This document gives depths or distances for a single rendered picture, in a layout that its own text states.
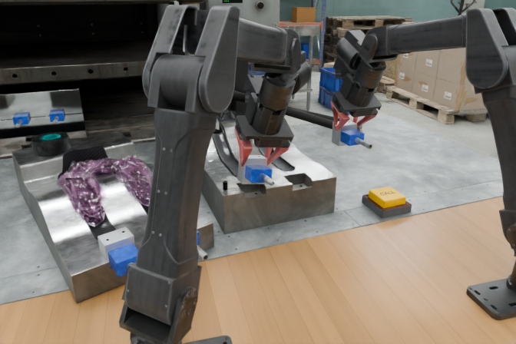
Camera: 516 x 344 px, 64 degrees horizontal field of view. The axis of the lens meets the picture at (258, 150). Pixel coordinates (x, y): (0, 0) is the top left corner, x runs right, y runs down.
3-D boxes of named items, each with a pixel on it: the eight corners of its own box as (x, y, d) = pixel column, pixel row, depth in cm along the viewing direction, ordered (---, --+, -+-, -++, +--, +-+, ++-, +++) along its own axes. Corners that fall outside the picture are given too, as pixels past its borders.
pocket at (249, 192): (267, 204, 86) (267, 188, 85) (243, 208, 84) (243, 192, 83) (259, 194, 90) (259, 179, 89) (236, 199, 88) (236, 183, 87)
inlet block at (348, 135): (378, 156, 96) (380, 134, 94) (360, 159, 95) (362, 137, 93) (348, 140, 108) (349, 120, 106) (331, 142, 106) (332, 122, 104)
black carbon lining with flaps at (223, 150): (299, 178, 94) (301, 139, 91) (233, 189, 89) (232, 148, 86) (249, 133, 125) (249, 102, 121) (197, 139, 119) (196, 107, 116)
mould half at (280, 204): (334, 213, 93) (338, 157, 89) (223, 234, 85) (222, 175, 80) (257, 142, 137) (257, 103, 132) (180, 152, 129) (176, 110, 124)
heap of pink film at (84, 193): (169, 203, 85) (166, 168, 83) (81, 231, 75) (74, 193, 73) (124, 164, 105) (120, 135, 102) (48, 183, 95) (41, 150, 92)
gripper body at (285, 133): (234, 122, 80) (242, 90, 76) (282, 124, 84) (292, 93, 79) (242, 143, 75) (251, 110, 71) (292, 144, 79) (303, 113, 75)
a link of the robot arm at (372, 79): (345, 74, 95) (354, 49, 90) (364, 71, 97) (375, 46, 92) (362, 94, 91) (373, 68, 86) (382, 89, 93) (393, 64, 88)
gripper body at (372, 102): (330, 97, 98) (340, 73, 93) (367, 94, 102) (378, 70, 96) (342, 116, 95) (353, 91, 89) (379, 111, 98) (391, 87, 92)
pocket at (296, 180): (312, 196, 90) (313, 180, 88) (291, 200, 88) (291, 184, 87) (303, 186, 94) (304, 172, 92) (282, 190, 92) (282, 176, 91)
